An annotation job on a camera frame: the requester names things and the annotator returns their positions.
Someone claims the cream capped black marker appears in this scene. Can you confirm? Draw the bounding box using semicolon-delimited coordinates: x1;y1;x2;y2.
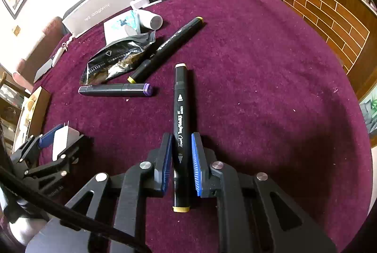
172;63;191;213

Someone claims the purple capped black marker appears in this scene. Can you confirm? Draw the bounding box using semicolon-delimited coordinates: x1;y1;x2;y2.
78;83;153;97

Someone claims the black foil snack bag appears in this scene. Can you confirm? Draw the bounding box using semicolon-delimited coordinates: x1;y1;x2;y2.
80;31;155;85

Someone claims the yellow capped black marker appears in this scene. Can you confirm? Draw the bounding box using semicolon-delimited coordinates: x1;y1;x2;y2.
127;16;204;84

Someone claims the tissue pack blue cartoon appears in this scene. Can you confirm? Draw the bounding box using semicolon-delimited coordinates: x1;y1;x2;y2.
103;10;141;44

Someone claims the cardboard tray box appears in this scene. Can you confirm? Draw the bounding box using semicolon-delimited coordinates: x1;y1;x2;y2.
12;87;50;153

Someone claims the black smartphone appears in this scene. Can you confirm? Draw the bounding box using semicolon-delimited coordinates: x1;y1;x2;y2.
34;59;53;83

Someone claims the white car key fob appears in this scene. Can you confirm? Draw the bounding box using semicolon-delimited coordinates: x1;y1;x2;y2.
52;35;75;68

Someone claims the long grey box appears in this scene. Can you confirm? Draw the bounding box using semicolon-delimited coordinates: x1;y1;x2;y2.
62;0;133;37

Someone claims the small white charger box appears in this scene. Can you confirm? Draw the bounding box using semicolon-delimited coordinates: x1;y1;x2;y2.
130;0;150;10

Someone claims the wooden brick pattern cabinet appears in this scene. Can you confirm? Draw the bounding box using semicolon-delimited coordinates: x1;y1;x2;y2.
283;0;376;100

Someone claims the black cable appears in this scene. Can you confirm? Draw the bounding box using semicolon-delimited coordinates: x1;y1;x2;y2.
0;165;148;253

